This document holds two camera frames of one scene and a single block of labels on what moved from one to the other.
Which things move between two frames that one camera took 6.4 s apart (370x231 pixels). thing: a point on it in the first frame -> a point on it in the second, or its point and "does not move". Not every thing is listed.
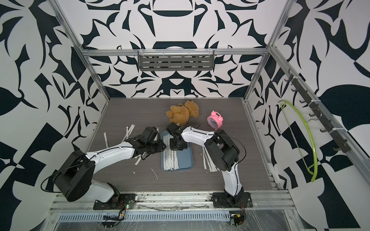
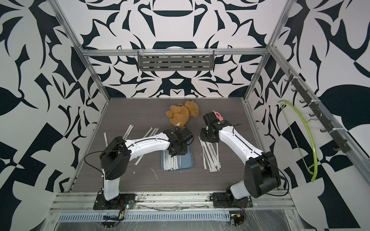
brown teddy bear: x=180 y=114 does not move
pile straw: x=128 y=132 does not move
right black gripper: x=173 y=147 -> x=203 y=137
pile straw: x=208 y=161 does not move
